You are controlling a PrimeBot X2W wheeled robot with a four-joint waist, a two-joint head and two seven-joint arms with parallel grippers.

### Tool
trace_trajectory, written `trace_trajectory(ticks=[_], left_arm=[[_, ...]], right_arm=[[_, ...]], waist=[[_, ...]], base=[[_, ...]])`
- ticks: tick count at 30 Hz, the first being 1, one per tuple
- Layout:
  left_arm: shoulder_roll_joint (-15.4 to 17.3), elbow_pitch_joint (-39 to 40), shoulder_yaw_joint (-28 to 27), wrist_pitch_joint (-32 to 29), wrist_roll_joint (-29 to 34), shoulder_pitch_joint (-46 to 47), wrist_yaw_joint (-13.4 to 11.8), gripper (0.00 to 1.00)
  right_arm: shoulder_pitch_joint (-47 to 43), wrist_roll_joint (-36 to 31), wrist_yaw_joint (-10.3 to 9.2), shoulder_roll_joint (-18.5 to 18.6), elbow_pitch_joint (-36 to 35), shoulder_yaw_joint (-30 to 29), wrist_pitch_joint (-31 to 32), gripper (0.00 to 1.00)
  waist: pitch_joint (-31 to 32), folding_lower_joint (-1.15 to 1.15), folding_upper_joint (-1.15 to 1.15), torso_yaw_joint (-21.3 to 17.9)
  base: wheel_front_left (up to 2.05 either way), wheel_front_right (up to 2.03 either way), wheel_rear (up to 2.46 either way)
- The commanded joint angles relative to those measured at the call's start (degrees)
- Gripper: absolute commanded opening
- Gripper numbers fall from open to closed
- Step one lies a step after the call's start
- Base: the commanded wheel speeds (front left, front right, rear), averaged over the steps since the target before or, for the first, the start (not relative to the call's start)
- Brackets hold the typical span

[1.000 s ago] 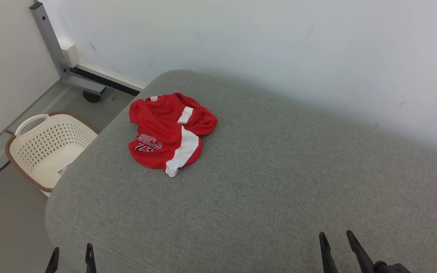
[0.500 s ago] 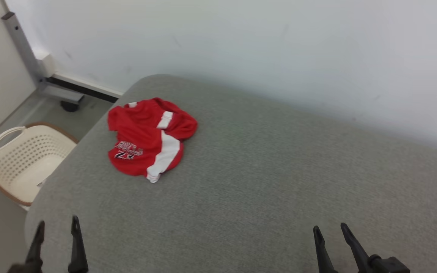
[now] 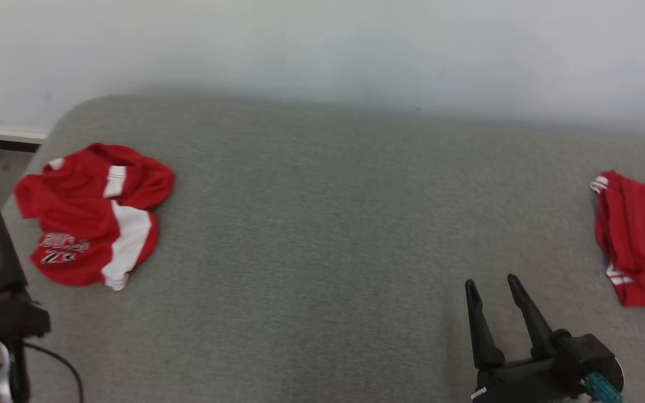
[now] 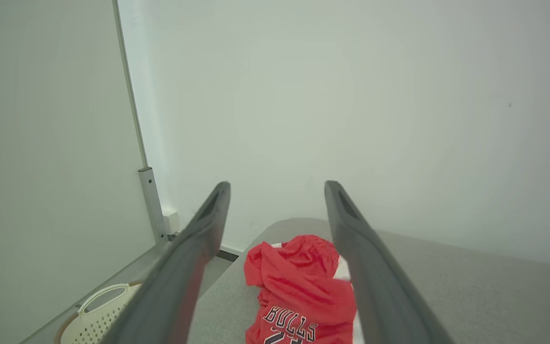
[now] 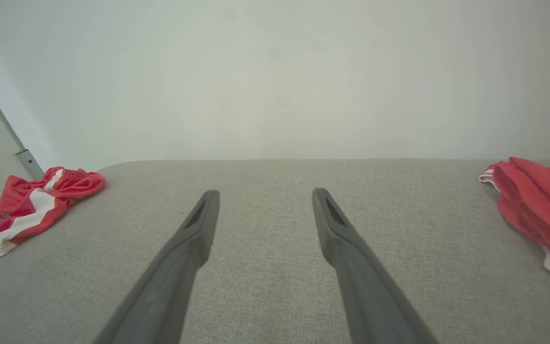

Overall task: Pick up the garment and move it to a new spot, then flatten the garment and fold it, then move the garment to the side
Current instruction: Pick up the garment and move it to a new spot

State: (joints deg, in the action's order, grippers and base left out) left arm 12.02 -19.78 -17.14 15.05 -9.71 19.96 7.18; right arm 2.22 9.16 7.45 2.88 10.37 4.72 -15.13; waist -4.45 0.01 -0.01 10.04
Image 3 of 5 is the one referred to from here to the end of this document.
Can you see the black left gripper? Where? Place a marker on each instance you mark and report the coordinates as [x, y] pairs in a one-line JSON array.
[[3, 316]]

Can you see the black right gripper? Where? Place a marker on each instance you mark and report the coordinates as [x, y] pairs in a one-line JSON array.
[[524, 383]]

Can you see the red white-striped basketball shorts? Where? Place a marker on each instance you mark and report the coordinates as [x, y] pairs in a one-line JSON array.
[[76, 207]]

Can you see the red number 23 basketball jersey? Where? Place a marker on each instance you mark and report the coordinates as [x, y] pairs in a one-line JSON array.
[[644, 235]]

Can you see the white and black baseboard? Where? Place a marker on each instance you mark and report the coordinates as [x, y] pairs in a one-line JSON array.
[[3, 140]]

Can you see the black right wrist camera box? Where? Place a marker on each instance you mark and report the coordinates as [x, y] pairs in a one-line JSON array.
[[583, 355]]

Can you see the teal right camera connector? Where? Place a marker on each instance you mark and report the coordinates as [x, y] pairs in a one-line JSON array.
[[602, 387]]

